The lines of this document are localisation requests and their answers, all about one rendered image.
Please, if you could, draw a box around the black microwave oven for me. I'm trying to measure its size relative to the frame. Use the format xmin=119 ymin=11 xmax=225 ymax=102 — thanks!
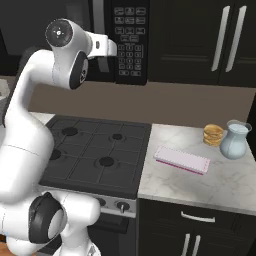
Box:
xmin=0 ymin=0 xmax=150 ymax=86

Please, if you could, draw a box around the silver cupboard door handle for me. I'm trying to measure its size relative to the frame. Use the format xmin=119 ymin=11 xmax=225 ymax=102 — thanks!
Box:
xmin=225 ymin=5 xmax=248 ymax=73
xmin=211 ymin=5 xmax=231 ymax=72

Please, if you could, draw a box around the black base cupboard door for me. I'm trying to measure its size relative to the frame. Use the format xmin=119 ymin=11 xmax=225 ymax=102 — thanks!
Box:
xmin=137 ymin=223 xmax=194 ymax=256
xmin=190 ymin=229 xmax=256 ymax=256

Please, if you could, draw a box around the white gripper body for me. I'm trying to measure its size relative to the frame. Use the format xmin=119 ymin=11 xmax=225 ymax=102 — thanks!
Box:
xmin=106 ymin=36 xmax=119 ymax=58

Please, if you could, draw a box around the stack of golden pancakes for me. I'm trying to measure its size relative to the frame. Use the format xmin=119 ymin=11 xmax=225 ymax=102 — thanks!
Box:
xmin=202 ymin=123 xmax=225 ymax=148

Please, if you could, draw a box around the silver base cupboard handle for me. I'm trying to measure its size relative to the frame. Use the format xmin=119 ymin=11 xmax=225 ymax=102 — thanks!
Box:
xmin=191 ymin=234 xmax=202 ymax=256
xmin=180 ymin=232 xmax=191 ymax=256

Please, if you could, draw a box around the black wall cupboard door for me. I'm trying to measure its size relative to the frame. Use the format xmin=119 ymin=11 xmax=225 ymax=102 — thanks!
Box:
xmin=218 ymin=0 xmax=256 ymax=88
xmin=148 ymin=0 xmax=222 ymax=86

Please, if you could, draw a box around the black tall cabinet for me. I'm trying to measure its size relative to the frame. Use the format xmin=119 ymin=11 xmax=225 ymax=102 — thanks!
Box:
xmin=247 ymin=94 xmax=256 ymax=149

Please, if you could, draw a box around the black and silver oven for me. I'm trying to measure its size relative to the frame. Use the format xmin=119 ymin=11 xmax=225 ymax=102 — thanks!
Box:
xmin=37 ymin=185 xmax=138 ymax=256

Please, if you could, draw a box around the grey microwave door handle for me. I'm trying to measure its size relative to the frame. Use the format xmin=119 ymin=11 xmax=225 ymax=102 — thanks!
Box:
xmin=92 ymin=0 xmax=111 ymax=73

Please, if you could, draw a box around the black oven door handle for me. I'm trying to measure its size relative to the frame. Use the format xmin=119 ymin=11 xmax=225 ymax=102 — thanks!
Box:
xmin=94 ymin=213 xmax=130 ymax=235

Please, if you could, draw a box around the silver drawer handle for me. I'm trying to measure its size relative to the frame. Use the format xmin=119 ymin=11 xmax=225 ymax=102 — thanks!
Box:
xmin=180 ymin=210 xmax=217 ymax=224

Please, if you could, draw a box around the black drawer front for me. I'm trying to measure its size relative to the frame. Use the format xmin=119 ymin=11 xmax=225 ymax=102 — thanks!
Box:
xmin=137 ymin=198 xmax=256 ymax=236

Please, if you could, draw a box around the black oven knob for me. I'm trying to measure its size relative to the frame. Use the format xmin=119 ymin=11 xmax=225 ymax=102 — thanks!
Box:
xmin=115 ymin=200 xmax=131 ymax=214
xmin=95 ymin=197 xmax=107 ymax=208

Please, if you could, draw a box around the black microwave door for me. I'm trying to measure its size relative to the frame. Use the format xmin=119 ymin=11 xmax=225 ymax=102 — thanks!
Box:
xmin=0 ymin=0 xmax=114 ymax=83

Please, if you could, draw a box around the glass jug of milk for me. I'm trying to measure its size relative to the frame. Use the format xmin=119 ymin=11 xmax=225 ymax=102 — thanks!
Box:
xmin=219 ymin=119 xmax=253 ymax=161

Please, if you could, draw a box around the black gas hob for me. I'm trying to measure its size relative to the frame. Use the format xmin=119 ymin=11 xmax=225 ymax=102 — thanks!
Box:
xmin=38 ymin=114 xmax=153 ymax=200

